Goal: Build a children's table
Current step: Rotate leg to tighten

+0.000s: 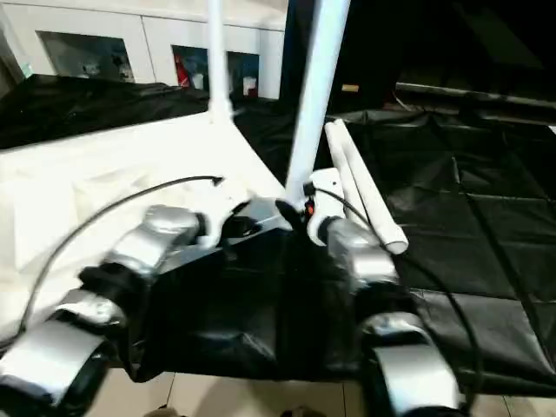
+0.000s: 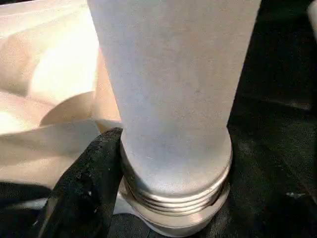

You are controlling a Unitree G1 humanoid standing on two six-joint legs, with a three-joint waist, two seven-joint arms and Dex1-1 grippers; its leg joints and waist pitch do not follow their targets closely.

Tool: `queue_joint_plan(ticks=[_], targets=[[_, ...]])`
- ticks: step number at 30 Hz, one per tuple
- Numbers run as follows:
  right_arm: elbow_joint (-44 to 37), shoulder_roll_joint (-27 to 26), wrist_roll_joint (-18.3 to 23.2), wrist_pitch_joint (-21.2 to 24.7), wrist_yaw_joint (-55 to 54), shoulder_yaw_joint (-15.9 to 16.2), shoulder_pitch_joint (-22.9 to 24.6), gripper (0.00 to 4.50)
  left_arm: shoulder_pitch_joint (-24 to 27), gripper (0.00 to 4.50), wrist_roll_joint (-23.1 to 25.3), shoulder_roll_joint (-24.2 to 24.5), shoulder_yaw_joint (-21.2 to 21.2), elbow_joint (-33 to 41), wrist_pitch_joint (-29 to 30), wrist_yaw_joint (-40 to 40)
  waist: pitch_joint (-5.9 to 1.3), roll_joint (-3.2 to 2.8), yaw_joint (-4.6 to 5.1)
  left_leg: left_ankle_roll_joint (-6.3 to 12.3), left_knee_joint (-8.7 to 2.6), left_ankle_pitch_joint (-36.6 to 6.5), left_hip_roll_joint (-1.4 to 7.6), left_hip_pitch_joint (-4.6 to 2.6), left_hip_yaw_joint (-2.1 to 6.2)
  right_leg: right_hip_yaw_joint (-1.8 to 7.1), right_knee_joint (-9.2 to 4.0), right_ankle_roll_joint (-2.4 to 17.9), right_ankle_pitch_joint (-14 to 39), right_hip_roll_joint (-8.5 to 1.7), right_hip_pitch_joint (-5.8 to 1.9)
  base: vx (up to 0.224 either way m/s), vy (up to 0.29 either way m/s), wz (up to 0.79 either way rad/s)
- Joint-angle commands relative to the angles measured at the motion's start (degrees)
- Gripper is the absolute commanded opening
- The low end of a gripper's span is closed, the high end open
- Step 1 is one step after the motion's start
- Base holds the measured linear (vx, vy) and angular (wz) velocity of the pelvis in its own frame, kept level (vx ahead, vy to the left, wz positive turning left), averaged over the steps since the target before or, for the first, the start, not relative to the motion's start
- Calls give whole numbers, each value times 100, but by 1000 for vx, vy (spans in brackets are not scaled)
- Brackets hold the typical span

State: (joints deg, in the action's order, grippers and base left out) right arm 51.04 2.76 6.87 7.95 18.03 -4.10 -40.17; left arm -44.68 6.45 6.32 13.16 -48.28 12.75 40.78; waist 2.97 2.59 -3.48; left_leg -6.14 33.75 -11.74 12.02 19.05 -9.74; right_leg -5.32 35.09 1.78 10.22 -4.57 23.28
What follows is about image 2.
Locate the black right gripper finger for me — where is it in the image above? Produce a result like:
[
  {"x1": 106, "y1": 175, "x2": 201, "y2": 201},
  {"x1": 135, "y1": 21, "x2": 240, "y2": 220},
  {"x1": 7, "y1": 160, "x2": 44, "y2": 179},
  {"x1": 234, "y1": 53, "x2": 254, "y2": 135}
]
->
[{"x1": 31, "y1": 127, "x2": 124, "y2": 238}]

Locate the white plastic table top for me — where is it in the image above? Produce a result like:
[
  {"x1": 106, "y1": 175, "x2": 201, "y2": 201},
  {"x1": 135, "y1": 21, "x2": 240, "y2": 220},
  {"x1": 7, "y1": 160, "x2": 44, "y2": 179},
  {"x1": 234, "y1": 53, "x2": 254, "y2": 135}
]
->
[{"x1": 0, "y1": 0, "x2": 225, "y2": 238}]

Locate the black work mat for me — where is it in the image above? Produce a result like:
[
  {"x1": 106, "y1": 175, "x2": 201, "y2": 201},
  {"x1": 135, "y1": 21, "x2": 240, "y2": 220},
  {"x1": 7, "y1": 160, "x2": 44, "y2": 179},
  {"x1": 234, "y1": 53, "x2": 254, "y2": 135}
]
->
[{"x1": 0, "y1": 0, "x2": 317, "y2": 238}]

